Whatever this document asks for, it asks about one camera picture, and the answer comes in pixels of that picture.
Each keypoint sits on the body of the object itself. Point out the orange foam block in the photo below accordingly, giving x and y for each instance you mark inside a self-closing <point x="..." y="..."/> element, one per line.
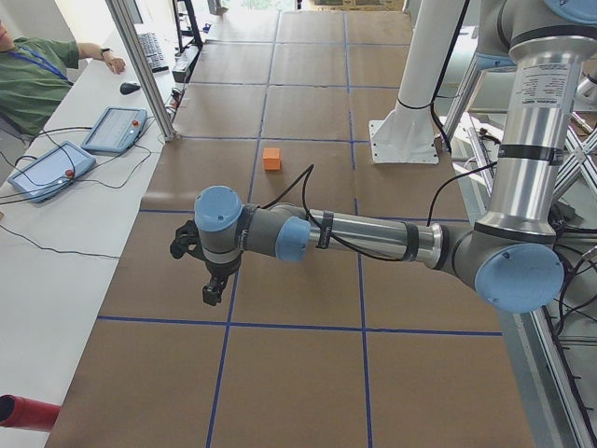
<point x="271" y="159"/>

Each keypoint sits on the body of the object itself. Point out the person's hand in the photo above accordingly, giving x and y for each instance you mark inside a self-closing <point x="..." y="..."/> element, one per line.
<point x="114" y="63"/>

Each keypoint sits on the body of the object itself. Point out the near blue teach pendant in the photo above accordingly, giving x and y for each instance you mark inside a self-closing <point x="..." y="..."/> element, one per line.
<point x="52" y="172"/>

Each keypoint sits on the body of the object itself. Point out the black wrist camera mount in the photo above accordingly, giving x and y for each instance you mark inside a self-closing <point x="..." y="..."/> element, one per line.
<point x="187" y="241"/>

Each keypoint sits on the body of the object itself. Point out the blue teach pendant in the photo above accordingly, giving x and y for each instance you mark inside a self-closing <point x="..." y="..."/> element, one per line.
<point x="115" y="130"/>
<point x="52" y="172"/>

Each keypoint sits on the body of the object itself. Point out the black keyboard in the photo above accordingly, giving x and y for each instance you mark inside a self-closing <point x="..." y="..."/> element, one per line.
<point x="151" y="48"/>

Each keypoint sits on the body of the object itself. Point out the red cylinder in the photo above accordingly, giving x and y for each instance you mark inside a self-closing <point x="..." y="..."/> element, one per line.
<point x="22" y="413"/>

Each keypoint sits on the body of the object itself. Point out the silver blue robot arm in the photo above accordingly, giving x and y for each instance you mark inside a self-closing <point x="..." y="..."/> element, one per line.
<point x="507" y="255"/>

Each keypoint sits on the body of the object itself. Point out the far blue teach pendant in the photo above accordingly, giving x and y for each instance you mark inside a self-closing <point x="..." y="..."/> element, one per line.
<point x="115" y="130"/>

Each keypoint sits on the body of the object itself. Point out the person in green shirt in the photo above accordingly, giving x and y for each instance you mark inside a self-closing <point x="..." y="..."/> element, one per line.
<point x="34" y="77"/>

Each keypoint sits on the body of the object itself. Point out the white pedestal column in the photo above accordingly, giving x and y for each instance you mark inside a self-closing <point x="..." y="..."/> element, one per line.
<point x="406" y="135"/>

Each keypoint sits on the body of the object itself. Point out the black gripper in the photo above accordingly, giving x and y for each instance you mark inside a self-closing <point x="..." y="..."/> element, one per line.
<point x="221" y="271"/>

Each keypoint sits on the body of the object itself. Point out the black computer mouse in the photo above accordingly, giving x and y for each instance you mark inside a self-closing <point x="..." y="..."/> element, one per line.
<point x="127" y="88"/>

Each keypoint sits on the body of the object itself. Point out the aluminium frame post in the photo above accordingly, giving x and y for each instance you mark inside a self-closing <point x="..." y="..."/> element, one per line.
<point x="123" y="20"/>

